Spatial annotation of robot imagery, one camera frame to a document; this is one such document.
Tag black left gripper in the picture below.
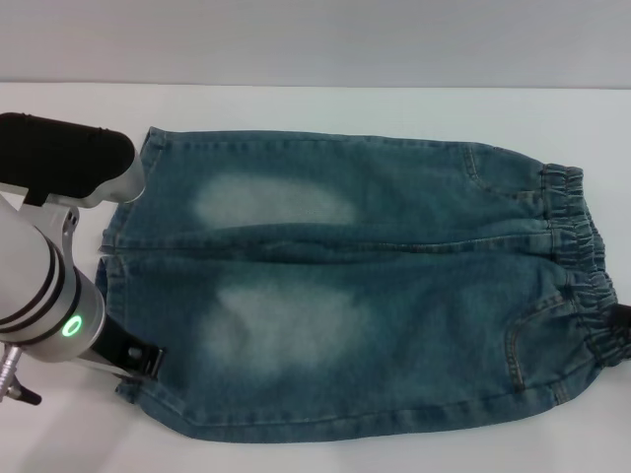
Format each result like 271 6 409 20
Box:
88 317 166 381

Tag blue denim shorts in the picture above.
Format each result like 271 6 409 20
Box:
96 125 631 442

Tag silver left arm cable connector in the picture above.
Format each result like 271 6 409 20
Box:
0 342 43 406

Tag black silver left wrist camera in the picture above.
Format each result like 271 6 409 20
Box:
0 111 144 211

